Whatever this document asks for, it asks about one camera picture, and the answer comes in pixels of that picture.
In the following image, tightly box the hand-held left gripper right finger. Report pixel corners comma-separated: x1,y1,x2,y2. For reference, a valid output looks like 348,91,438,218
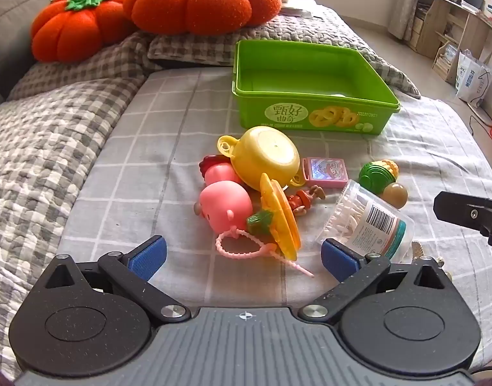
298,238,456,324

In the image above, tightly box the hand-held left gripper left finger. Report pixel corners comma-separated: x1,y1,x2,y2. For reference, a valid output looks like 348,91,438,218
41,235,192,324

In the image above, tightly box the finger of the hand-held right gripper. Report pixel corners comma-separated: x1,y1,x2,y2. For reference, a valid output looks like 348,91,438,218
433,191,492,249

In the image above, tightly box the clear cotton swab jar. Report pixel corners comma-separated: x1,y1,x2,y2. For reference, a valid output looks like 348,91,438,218
319,179,416,264

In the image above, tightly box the small brown red figurine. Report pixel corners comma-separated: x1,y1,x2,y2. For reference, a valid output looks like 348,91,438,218
286,185,327,216

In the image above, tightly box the orange yellow toy lid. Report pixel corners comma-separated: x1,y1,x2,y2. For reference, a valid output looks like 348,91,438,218
259,173,302,261

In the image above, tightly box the pink card box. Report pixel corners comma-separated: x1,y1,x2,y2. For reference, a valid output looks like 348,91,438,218
301,157,351,189

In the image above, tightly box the yellow green toy corn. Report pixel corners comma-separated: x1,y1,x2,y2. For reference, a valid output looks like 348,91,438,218
359,159,400,194

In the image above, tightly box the pink rubber chicken toy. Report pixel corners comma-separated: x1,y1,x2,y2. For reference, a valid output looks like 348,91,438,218
194,155,255,234

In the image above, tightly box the yellow toy pot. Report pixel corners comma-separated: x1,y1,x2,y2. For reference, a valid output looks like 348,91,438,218
217,126,305,189

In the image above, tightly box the green plastic box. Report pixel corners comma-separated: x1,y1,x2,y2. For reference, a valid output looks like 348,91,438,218
231,39,402,136

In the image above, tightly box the brown toy ball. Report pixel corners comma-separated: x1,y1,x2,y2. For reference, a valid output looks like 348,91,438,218
381,182,409,210

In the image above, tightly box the green toy stem piece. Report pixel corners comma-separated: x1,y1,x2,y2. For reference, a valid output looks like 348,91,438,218
246,208,276,234

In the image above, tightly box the grey grid bedsheet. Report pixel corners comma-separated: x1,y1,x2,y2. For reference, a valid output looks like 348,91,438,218
0,64,492,372

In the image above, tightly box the white shopping bag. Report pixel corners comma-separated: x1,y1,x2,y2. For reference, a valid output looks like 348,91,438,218
455,48,492,103

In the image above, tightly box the grey checkered quilt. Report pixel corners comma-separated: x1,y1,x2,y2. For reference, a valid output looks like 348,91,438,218
0,30,158,371

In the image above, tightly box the wooden desk with shelves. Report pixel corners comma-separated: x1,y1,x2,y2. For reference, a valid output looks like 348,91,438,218
407,0,492,85

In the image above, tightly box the grey checkered quilted pillow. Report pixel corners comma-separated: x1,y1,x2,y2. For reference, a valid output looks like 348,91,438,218
147,6,421,99

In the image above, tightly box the orange pumpkin cushion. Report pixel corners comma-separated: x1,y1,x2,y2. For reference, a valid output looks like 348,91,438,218
31,0,144,63
123,0,282,36

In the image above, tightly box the grey sofa cushion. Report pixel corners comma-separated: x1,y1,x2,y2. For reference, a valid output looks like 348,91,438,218
0,0,65,101

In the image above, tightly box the pink plastic strap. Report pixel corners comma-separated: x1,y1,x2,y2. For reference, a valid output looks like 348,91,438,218
215,227,315,279

